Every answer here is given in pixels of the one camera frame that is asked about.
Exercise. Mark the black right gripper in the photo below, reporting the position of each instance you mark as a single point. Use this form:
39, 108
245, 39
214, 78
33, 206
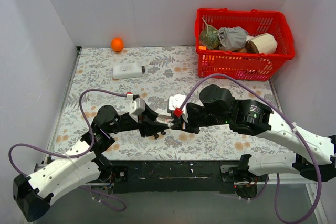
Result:
185, 123

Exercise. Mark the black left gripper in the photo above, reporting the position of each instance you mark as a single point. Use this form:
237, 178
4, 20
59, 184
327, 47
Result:
143, 125

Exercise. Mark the white earbud charging case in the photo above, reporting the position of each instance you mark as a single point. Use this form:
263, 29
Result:
165, 119

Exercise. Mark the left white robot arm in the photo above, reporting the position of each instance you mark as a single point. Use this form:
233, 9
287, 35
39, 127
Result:
84, 162

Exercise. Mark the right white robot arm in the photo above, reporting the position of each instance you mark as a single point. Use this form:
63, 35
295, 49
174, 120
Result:
251, 117

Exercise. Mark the white plastic bottle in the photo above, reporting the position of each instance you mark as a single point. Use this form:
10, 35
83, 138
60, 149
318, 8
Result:
127, 71

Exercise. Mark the red plastic basket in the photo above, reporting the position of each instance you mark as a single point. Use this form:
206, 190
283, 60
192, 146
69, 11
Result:
243, 66

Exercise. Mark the orange fruit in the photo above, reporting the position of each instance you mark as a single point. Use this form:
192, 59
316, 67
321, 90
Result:
117, 45

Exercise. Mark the green melon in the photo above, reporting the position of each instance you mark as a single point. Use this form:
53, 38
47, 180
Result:
209, 36

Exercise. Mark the grey crumpled cloth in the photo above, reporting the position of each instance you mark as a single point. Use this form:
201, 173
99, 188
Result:
232, 39

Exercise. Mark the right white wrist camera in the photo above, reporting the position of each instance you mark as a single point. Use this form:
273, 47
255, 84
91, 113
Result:
174, 103

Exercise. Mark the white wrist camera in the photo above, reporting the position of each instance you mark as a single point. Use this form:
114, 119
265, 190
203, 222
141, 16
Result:
174, 103
136, 106

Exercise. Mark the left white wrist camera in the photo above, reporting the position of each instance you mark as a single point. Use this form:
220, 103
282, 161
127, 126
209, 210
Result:
136, 106

